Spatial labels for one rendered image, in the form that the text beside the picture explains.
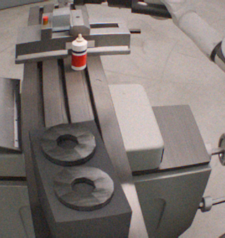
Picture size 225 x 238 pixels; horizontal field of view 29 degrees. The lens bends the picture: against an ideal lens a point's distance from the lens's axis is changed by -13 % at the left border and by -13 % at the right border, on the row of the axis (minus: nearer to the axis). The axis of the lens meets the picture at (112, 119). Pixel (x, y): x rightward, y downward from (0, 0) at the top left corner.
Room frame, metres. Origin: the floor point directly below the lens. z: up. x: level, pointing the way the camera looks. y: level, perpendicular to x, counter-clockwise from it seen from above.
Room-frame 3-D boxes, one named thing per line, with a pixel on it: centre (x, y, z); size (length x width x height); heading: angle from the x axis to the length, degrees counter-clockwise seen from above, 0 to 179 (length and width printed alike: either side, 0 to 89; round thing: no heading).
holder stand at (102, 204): (0.52, 0.05, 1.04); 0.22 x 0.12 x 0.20; 18
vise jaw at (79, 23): (1.21, 0.12, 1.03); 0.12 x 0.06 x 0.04; 10
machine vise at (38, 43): (1.21, 0.14, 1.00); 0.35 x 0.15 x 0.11; 100
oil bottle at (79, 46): (1.09, 0.10, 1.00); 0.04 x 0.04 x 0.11
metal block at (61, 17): (1.20, 0.17, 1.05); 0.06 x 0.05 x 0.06; 10
